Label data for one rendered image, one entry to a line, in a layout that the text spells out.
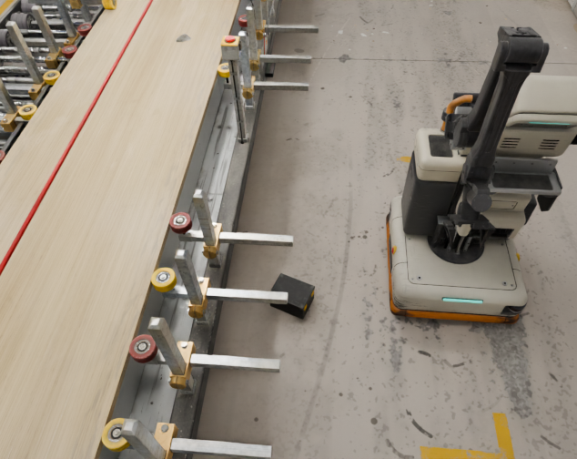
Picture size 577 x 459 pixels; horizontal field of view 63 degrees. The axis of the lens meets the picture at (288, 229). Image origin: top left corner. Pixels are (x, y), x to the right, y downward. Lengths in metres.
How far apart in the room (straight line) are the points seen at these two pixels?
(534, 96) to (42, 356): 1.67
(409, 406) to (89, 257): 1.54
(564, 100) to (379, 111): 2.21
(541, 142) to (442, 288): 0.89
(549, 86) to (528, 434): 1.52
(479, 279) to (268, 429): 1.22
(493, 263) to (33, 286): 2.01
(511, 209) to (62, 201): 1.74
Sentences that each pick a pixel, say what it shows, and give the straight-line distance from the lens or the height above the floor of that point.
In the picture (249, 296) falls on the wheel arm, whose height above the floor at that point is 0.83.
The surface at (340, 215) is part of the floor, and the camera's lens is 2.95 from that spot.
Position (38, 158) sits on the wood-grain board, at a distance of 2.27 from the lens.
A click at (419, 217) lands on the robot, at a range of 2.40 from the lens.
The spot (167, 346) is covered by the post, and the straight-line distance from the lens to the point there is 1.36.
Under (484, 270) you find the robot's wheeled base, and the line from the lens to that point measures 2.51.
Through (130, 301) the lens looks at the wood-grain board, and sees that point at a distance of 1.64.
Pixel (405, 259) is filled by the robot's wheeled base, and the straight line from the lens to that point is 2.44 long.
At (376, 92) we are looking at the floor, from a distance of 3.93.
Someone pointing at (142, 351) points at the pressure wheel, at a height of 0.91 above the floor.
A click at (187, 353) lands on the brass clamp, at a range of 1.55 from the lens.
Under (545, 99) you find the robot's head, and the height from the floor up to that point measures 1.35.
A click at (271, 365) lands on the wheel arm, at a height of 0.84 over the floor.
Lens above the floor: 2.23
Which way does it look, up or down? 51 degrees down
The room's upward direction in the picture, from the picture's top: 3 degrees counter-clockwise
